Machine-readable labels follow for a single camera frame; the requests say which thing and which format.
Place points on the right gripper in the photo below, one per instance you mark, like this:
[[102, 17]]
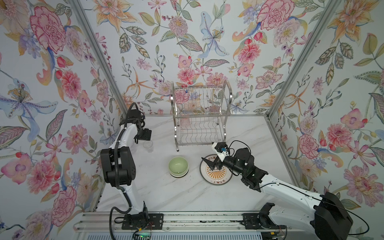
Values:
[[217, 163]]

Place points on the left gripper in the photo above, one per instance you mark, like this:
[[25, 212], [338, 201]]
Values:
[[146, 134]]

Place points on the brown rimmed plate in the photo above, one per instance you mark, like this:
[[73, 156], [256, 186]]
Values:
[[216, 176]]

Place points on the clear glass cup small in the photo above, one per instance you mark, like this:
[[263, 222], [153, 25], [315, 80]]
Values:
[[148, 144]]

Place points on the pale green bowl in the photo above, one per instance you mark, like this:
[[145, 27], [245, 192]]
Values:
[[178, 167]]

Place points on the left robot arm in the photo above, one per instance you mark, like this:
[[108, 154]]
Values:
[[119, 169]]

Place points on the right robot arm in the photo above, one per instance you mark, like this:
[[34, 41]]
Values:
[[321, 215]]

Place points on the chrome two-tier dish rack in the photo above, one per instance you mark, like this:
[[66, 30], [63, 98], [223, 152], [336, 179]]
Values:
[[200, 114]]

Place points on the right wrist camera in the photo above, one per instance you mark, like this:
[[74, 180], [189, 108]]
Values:
[[221, 149]]

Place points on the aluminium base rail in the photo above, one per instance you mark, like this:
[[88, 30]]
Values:
[[172, 222]]

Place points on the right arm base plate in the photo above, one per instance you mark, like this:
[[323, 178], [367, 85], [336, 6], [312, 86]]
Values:
[[257, 221]]

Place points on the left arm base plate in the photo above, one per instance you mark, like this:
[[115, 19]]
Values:
[[143, 221]]

